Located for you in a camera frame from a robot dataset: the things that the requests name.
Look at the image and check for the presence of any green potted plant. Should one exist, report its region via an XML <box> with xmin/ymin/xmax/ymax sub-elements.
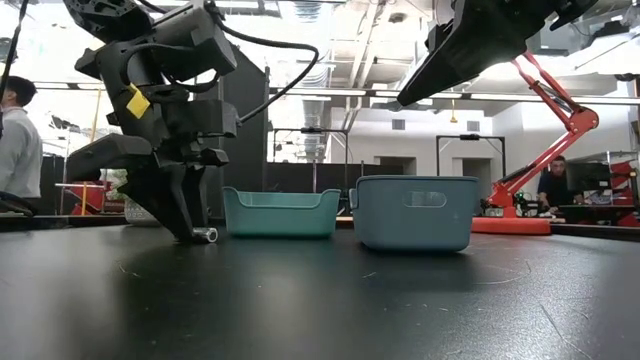
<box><xmin>99</xmin><ymin>168</ymin><xmax>161</xmax><ymax>227</ymax></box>

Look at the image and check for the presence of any red desk lamp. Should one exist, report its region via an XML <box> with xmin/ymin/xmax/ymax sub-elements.
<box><xmin>471</xmin><ymin>49</ymin><xmax>600</xmax><ymax>237</ymax></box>

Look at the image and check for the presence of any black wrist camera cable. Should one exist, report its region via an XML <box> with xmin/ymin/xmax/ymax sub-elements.
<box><xmin>212</xmin><ymin>14</ymin><xmax>321</xmax><ymax>125</ymax></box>

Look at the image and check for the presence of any teal plastic bin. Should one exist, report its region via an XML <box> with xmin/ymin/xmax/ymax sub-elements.
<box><xmin>222</xmin><ymin>186</ymin><xmax>342</xmax><ymax>238</ymax></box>

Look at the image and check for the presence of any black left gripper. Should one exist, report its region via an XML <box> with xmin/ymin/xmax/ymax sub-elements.
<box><xmin>66</xmin><ymin>42</ymin><xmax>231</xmax><ymax>244</ymax></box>

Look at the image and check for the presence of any yellow hanging cable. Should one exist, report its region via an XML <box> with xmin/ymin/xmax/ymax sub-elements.
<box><xmin>79</xmin><ymin>87</ymin><xmax>104</xmax><ymax>217</ymax></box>

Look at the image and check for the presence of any black monitor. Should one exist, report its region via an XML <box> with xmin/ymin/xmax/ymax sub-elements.
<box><xmin>567</xmin><ymin>162</ymin><xmax>612</xmax><ymax>192</ymax></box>

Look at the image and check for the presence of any blue plastic bin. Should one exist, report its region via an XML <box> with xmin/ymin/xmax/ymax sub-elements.
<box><xmin>348</xmin><ymin>174</ymin><xmax>480</xmax><ymax>253</ymax></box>

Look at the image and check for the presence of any black curved object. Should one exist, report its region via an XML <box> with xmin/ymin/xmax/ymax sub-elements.
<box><xmin>0</xmin><ymin>191</ymin><xmax>37</xmax><ymax>219</ymax></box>

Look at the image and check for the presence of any red plastic storage bin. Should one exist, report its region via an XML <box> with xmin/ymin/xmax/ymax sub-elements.
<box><xmin>64</xmin><ymin>180</ymin><xmax>126</xmax><ymax>216</ymax></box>

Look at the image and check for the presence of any black partition panel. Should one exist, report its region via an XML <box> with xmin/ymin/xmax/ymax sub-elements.
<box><xmin>202</xmin><ymin>44</ymin><xmax>272</xmax><ymax>219</ymax></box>

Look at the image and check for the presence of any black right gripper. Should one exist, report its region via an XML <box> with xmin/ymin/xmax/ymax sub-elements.
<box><xmin>396</xmin><ymin>0</ymin><xmax>599</xmax><ymax>108</ymax></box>

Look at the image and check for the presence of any white AA battery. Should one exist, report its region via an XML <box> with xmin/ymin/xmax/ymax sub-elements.
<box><xmin>191</xmin><ymin>226</ymin><xmax>220</xmax><ymax>245</ymax></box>

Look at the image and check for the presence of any person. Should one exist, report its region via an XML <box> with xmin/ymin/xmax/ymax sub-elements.
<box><xmin>537</xmin><ymin>154</ymin><xmax>585</xmax><ymax>215</ymax></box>
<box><xmin>0</xmin><ymin>74</ymin><xmax>45</xmax><ymax>200</ymax></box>

